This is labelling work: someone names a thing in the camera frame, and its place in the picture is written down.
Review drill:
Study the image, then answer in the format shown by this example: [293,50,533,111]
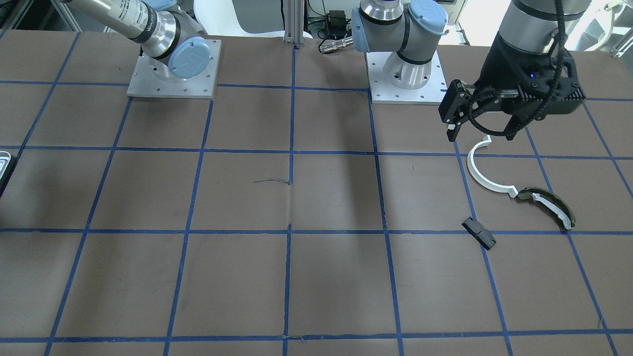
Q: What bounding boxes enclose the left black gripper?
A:
[439,38,586,142]

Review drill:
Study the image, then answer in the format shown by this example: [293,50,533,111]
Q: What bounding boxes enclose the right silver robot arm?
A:
[63,0,212,79]

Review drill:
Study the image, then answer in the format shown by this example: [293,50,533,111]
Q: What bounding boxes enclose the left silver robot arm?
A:
[351,0,590,142]

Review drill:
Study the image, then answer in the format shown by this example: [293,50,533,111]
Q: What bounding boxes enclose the ribbed metal tray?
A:
[0,151,14,181]

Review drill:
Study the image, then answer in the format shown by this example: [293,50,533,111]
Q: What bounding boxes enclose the olive curved brake shoe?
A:
[516,187,576,230]

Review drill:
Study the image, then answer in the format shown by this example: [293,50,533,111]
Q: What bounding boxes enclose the small black plastic block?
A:
[461,217,497,251]

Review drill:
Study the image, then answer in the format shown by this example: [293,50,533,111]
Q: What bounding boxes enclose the silver cylindrical connector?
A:
[318,36,354,54]

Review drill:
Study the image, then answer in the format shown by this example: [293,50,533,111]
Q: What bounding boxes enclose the black power adapter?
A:
[325,10,347,33]

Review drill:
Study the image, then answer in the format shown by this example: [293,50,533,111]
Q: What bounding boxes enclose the white curved plastic bracket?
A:
[466,135,518,198]

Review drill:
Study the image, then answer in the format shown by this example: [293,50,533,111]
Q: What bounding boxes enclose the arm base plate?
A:
[365,51,448,105]
[127,39,222,99]

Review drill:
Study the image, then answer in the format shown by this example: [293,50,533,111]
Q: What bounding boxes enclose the aluminium frame post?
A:
[281,0,305,47]

